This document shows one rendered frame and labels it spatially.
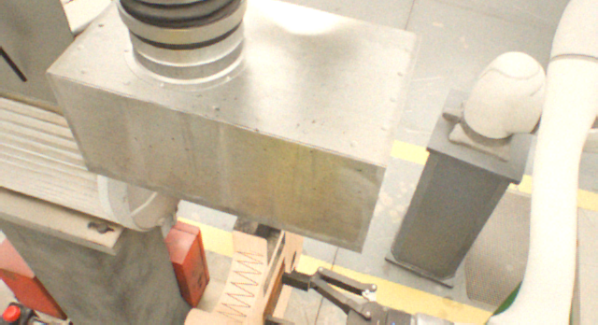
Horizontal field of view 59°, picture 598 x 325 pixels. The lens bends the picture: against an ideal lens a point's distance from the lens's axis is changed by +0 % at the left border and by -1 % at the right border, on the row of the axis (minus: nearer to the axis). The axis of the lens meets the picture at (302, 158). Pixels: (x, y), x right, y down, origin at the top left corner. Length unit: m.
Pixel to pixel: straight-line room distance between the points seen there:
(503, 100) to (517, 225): 1.01
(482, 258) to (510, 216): 0.26
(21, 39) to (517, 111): 1.18
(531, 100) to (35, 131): 1.15
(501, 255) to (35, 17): 1.97
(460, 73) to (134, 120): 2.54
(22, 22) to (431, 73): 2.44
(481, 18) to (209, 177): 2.95
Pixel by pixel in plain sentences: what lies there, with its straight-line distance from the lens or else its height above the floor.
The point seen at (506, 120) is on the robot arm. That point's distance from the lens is 1.51.
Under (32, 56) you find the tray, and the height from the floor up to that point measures 1.45.
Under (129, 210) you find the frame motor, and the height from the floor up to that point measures 1.26.
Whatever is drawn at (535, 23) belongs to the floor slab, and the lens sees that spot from 3.46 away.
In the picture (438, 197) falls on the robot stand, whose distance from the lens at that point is 1.73.
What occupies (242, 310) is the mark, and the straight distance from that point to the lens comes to 0.69.
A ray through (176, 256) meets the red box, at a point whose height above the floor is 0.62.
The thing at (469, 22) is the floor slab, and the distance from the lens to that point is 3.29.
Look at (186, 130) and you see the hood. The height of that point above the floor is 1.50.
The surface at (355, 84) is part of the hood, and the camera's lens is 0.47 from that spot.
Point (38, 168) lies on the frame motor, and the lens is 0.76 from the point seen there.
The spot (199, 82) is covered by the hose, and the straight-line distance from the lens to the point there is 0.46.
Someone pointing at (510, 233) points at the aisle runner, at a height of 0.00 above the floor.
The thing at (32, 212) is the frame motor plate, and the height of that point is 1.12.
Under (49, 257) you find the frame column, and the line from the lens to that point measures 1.10.
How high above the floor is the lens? 1.85
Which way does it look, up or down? 52 degrees down
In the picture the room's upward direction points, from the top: 5 degrees clockwise
